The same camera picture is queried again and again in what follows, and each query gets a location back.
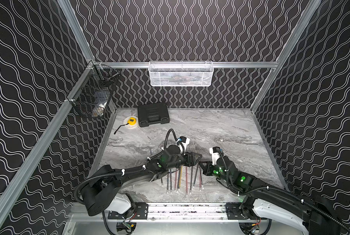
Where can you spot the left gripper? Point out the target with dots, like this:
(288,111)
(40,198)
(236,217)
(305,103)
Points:
(188,158)

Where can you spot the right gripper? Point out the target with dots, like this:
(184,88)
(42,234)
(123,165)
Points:
(205,169)

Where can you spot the blue pencil blue cap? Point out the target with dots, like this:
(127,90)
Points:
(191,177)

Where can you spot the dark pencil yellow cap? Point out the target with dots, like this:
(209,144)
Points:
(195,175)

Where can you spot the red pencil pair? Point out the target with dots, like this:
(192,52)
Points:
(200,179)

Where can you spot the red pencil pink cap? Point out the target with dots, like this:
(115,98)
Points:
(176,177)

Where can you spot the dark blue pencil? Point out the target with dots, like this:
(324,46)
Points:
(178,180)

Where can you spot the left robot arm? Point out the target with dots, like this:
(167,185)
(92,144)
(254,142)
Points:
(97,192)

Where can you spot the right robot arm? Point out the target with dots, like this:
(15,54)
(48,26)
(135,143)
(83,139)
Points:
(311,216)

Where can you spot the black plastic tool case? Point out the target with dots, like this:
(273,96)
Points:
(150,114)

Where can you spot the yellow tape measure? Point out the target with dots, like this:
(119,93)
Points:
(130,122)

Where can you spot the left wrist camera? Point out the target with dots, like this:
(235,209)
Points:
(184,140)

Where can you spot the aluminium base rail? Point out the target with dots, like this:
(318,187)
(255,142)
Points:
(123,210)

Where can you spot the white mesh wall basket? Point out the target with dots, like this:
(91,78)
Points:
(180,73)

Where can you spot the black wire wall basket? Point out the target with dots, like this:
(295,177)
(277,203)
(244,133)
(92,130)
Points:
(94,97)

